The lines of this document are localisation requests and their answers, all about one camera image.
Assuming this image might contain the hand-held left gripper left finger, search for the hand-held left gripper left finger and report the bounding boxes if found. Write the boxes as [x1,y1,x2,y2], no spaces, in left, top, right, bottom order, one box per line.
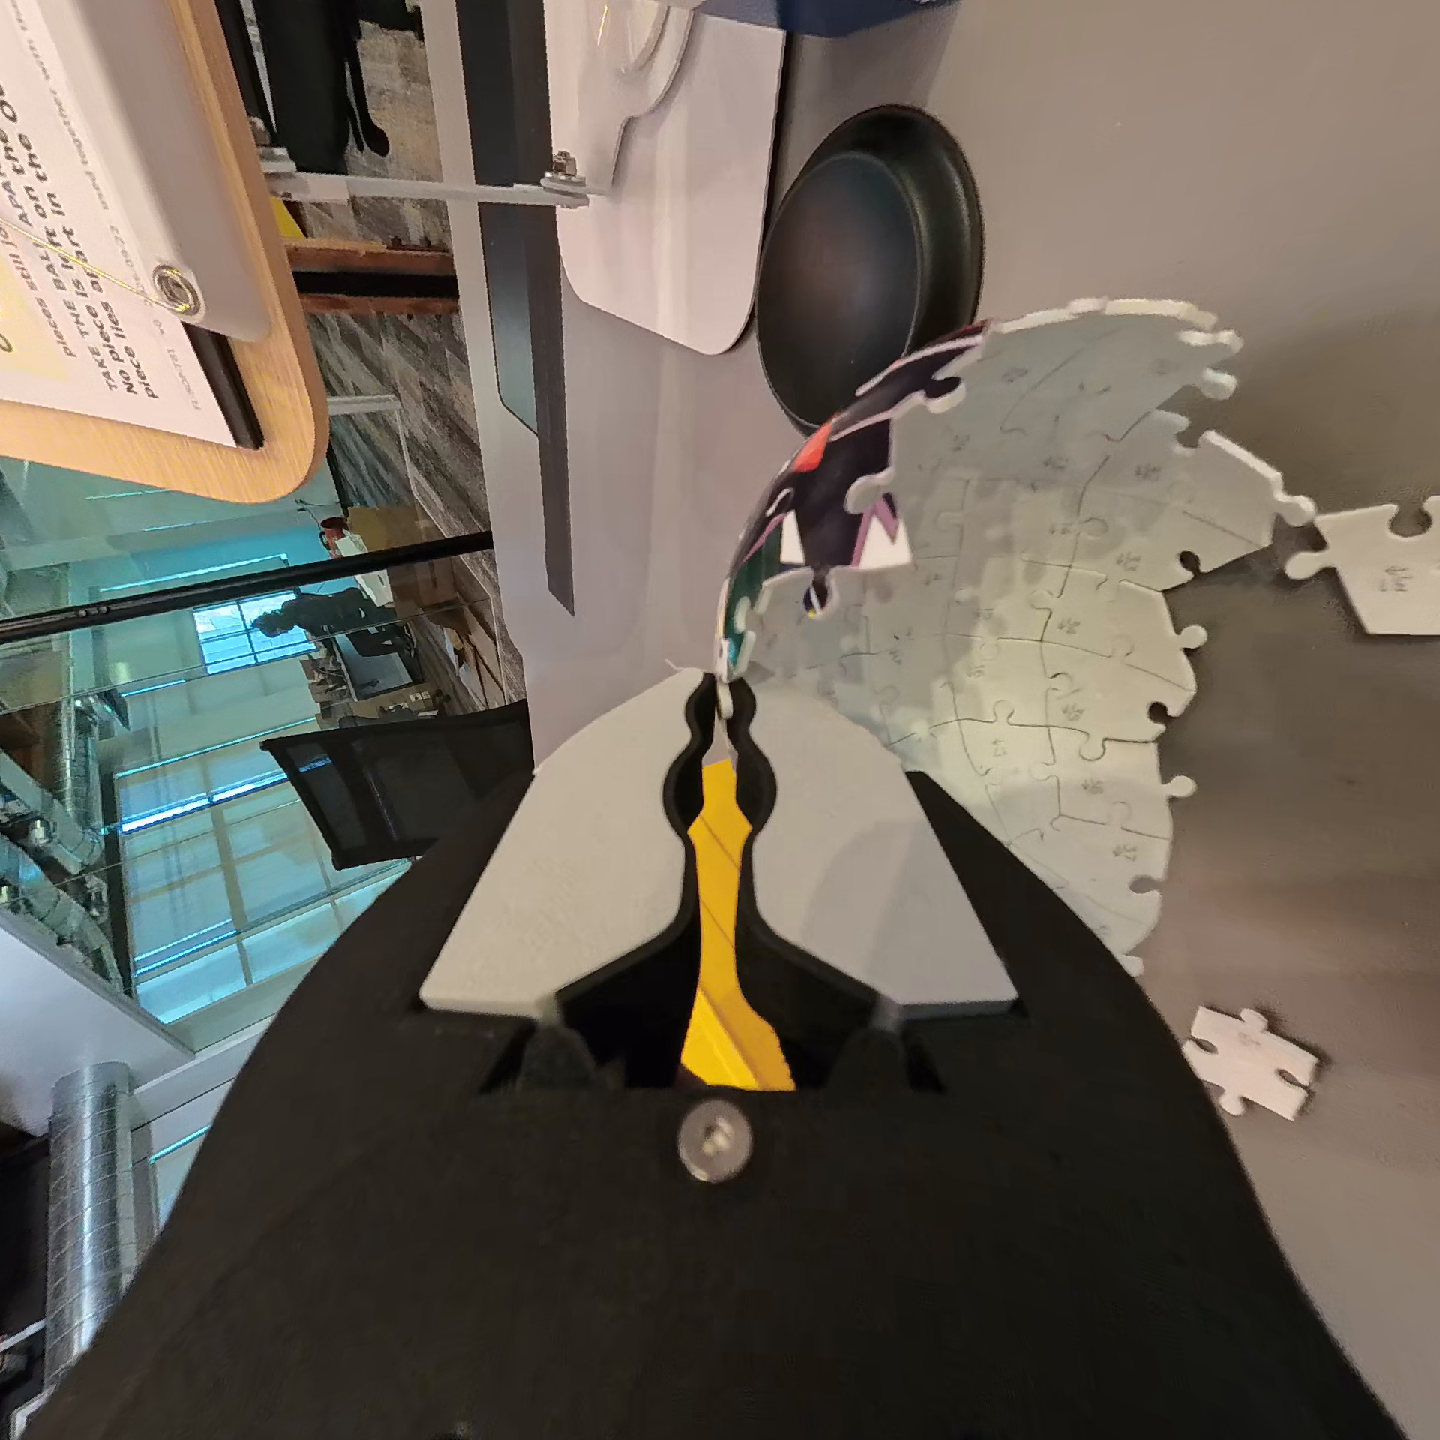
[416,671,723,1089]

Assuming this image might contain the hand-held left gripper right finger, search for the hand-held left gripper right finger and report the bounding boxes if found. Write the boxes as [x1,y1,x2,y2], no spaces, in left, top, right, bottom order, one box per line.
[727,678,1025,1089]

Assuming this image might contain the half-built puzzle ball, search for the half-built puzzle ball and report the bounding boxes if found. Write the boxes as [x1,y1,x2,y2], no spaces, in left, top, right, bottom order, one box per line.
[711,296,1318,980]

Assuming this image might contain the white puzzle piece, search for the white puzzle piece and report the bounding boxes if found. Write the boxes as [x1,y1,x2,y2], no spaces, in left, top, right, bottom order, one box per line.
[1181,1004,1320,1122]
[1285,498,1440,640]

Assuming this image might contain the black mesh office chair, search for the black mesh office chair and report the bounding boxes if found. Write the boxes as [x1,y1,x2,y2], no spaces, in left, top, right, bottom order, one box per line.
[259,700,533,872]

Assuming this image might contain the black pole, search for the black pole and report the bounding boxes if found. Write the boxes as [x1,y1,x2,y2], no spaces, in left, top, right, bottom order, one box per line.
[0,532,497,649]

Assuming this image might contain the wooden sign board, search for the wooden sign board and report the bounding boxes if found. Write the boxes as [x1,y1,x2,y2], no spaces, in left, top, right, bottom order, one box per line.
[0,0,331,505]

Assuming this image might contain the black round stand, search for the black round stand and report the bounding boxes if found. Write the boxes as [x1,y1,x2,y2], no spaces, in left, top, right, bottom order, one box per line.
[754,105,985,440]

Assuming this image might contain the laminated instruction sheet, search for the laminated instruction sheet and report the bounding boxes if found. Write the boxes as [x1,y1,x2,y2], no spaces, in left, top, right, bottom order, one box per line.
[0,0,276,435]

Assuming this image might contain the dark table edge rail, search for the dark table edge rail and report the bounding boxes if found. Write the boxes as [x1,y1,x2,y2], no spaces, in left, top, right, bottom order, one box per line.
[452,0,577,618]

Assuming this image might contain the silver ventilation duct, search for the silver ventilation duct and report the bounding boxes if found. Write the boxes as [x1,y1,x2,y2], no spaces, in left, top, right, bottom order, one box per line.
[48,1062,156,1369]

